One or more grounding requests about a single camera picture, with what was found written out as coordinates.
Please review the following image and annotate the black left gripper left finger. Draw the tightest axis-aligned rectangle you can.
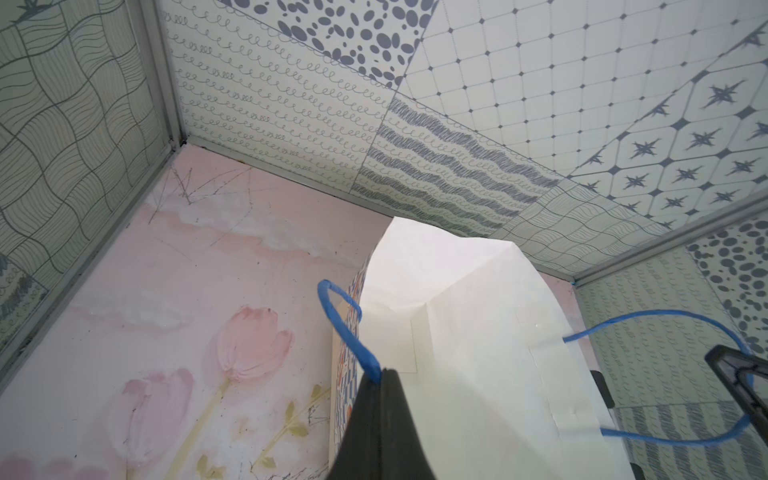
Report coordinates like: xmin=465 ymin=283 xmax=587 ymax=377
xmin=328 ymin=369 xmax=435 ymax=480

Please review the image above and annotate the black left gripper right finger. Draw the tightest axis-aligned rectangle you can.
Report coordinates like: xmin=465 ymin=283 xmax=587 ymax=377
xmin=705 ymin=345 xmax=767 ymax=429

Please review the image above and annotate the blue checkered paper bag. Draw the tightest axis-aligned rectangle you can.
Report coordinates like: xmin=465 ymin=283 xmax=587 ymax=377
xmin=317 ymin=216 xmax=754 ymax=480

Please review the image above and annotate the black plastic tool case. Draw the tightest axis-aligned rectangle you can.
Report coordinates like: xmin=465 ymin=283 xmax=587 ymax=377
xmin=590 ymin=370 xmax=615 ymax=410

